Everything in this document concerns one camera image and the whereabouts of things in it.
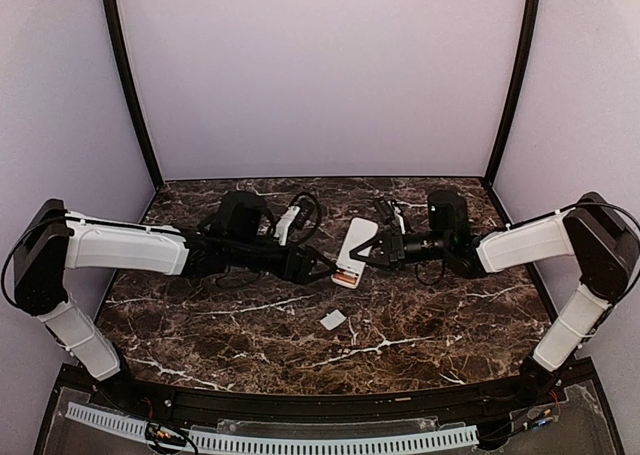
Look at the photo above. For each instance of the right black frame post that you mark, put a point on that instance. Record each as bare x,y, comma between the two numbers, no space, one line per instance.
521,59

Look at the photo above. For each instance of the left black frame post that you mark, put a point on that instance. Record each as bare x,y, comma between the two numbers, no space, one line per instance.
123,66

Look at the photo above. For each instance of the white remote control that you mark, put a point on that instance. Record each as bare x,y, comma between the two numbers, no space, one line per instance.
350,270

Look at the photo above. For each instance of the white battery cover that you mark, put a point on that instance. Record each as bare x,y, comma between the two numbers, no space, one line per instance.
333,320

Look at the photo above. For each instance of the white slotted cable duct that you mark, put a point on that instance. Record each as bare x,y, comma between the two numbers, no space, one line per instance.
411,436

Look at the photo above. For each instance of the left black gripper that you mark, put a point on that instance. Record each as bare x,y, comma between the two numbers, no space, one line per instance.
300,266

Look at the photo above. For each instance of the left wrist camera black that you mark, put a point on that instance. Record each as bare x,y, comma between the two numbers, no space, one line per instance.
301,211

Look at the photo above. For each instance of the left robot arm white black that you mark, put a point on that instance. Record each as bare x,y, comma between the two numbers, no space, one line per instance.
243,232

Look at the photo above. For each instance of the black frame post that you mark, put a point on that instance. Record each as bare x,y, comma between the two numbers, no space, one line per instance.
123,66
521,59

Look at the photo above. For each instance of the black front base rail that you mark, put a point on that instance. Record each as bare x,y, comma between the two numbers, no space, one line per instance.
569,416

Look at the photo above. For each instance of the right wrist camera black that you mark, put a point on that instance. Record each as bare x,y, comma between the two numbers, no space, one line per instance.
388,212

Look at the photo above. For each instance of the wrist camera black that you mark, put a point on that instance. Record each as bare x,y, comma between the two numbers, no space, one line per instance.
301,211
388,212

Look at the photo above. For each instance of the orange battery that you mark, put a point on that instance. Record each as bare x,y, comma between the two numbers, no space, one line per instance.
345,279

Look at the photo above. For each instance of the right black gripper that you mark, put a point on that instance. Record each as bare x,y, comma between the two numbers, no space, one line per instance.
391,248

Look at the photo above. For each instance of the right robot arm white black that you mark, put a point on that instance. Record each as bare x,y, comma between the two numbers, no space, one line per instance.
602,237

